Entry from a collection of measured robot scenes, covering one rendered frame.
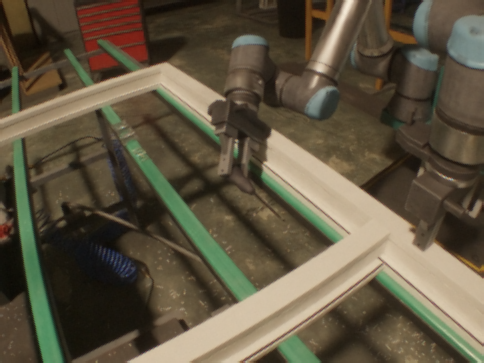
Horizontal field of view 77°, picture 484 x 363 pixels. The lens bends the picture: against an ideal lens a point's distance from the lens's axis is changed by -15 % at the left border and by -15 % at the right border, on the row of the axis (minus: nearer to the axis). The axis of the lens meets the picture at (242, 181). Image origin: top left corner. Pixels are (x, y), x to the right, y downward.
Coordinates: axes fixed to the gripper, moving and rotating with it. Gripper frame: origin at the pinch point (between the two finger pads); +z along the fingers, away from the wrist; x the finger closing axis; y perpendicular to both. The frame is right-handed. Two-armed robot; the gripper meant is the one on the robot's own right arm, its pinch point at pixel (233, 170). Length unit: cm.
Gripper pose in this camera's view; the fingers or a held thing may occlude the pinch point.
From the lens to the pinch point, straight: 73.8
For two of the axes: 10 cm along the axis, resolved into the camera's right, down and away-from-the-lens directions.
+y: 7.7, -0.9, -6.3
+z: -1.2, 9.5, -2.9
